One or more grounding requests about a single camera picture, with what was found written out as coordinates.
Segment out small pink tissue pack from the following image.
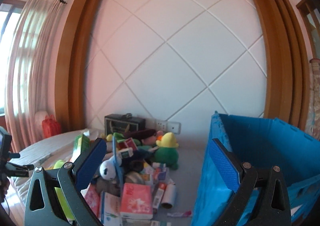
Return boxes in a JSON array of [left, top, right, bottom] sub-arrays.
[[83, 184, 100, 217]]

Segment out white panda plush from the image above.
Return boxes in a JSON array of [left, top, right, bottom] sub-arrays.
[[99, 156, 122, 180]]

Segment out blue plastic storage crate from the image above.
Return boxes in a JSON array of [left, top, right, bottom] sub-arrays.
[[191, 112, 319, 225]]

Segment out green tall carton box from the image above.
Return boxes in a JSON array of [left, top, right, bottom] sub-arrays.
[[70, 133, 90, 162]]

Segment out white paper roll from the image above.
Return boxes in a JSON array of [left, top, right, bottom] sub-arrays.
[[161, 184, 177, 209]]

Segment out grey checked tape roll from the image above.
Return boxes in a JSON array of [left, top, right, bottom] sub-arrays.
[[124, 171, 145, 185]]

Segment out yellow and green duck plush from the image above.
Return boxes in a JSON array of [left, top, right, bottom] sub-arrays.
[[154, 132, 179, 170]]

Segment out white wall socket panel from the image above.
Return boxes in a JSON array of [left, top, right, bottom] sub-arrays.
[[155, 120, 181, 134]]

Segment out small pink ointment tube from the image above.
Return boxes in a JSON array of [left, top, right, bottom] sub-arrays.
[[167, 210, 193, 218]]

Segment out white teal medicine box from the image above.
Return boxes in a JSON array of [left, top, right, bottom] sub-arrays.
[[99, 192, 121, 226]]

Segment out pink flower tissue pack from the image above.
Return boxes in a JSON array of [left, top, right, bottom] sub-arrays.
[[120, 183, 153, 220]]

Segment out dark gift box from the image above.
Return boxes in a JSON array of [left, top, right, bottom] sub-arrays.
[[104, 113, 146, 135]]

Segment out red bag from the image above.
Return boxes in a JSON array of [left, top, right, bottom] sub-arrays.
[[42, 115, 62, 138]]

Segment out maroon haired doll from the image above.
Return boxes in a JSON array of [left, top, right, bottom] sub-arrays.
[[123, 128, 164, 146]]

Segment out red white toothpaste box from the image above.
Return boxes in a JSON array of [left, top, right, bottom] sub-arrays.
[[152, 183, 167, 213]]

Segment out pink curtain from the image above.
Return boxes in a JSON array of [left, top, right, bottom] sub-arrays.
[[4, 0, 63, 152]]

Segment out blue long-handled brush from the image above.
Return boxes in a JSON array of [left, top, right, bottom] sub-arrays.
[[112, 136, 124, 197]]

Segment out green one-eyed monster plush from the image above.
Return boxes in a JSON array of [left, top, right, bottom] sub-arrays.
[[53, 160, 74, 221]]

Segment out blue white floss box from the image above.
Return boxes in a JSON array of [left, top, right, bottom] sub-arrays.
[[153, 167, 169, 182]]

